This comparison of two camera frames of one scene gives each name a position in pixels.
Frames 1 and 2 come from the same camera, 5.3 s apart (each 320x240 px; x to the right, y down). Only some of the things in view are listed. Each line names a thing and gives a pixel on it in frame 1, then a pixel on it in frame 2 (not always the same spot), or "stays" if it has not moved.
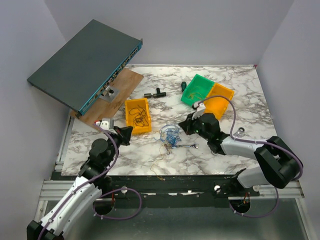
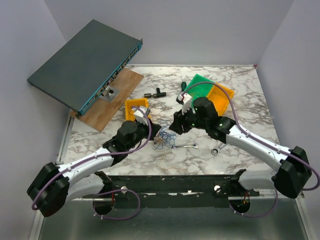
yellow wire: (155, 162) -> (161, 159)
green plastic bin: (198, 88) stays
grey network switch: (86, 66) stays
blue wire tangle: (174, 147) -> (158, 139)
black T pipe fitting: (158, 94) stays
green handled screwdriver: (183, 85) stays
